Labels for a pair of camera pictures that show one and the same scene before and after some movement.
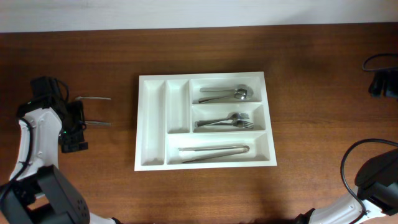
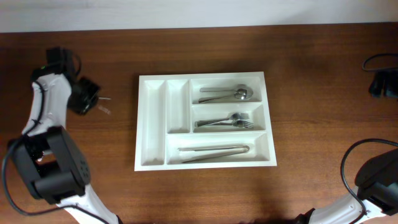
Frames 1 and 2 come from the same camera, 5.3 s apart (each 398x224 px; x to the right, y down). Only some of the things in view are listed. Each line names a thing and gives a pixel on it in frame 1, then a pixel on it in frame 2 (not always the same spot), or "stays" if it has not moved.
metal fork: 234,116 stays
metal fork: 243,124 stays
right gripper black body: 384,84 stays
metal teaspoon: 97,122 to 104,109
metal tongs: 241,151 stays
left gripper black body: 74,130 to 86,97
